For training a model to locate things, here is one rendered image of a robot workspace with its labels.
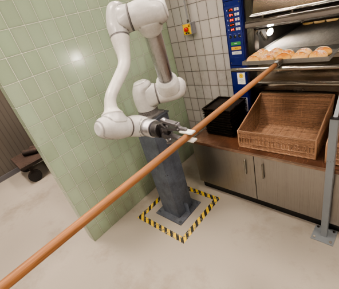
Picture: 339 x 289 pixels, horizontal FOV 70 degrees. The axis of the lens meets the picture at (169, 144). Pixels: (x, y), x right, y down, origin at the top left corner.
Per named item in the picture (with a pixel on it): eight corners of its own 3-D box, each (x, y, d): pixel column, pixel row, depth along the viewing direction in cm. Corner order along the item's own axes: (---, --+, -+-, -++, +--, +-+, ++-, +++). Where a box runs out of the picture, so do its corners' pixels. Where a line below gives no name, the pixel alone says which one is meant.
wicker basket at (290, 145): (261, 120, 225) (259, 92, 212) (333, 127, 188) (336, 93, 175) (237, 147, 196) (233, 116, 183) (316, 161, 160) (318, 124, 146)
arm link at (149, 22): (158, 92, 191) (185, 85, 189) (161, 108, 183) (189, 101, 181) (123, -5, 124) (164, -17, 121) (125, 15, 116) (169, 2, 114)
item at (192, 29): (188, 34, 232) (186, 22, 227) (196, 32, 225) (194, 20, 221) (183, 35, 228) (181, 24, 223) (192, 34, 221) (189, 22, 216)
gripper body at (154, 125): (158, 117, 117) (172, 119, 110) (162, 132, 121) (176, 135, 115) (147, 124, 112) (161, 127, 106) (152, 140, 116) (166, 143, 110)
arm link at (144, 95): (138, 107, 193) (129, 80, 183) (160, 101, 192) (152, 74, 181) (136, 114, 179) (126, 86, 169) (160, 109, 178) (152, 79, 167)
